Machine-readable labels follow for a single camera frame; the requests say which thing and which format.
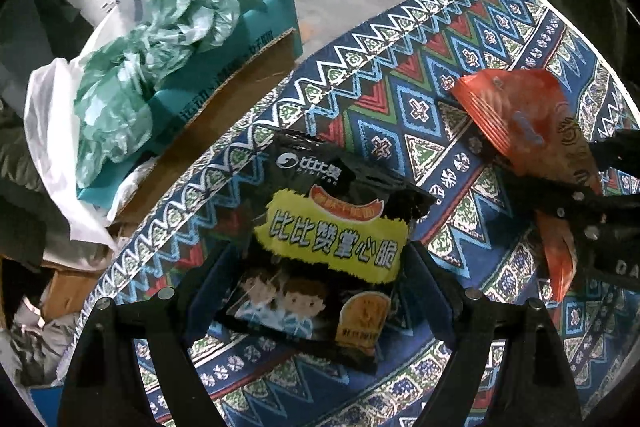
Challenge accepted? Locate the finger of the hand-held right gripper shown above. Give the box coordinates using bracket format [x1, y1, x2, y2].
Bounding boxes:
[585, 129, 640, 172]
[467, 134, 608, 228]

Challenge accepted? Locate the orange snack packet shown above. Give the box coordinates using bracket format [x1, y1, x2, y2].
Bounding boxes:
[450, 69, 603, 303]

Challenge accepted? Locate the patterned blue tablecloth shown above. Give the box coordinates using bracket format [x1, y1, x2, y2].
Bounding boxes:
[95, 0, 640, 427]

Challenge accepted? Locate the brown cardboard box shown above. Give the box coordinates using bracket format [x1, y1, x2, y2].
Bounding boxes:
[40, 227, 121, 323]

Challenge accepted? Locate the dark cloth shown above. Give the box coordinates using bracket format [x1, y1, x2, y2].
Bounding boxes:
[0, 97, 61, 268]

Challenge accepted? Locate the black yellow-label snack packet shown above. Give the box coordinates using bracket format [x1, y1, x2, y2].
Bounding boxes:
[212, 129, 436, 375]

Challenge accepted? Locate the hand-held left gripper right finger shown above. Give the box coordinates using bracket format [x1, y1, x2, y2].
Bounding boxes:
[400, 241, 583, 427]

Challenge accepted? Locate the crumpled green plastic bag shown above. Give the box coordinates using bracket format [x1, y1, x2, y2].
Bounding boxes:
[72, 0, 266, 188]

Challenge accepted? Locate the white plastic bag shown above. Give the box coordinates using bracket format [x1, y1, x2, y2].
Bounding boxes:
[22, 7, 151, 253]

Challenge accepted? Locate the teal cardboard box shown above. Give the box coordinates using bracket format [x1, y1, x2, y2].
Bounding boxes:
[77, 0, 303, 228]

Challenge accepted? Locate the grey crumpled cloth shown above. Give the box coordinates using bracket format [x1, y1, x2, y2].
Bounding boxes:
[10, 297, 81, 388]

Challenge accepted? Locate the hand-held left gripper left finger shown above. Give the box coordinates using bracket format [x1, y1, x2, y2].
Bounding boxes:
[57, 247, 241, 427]

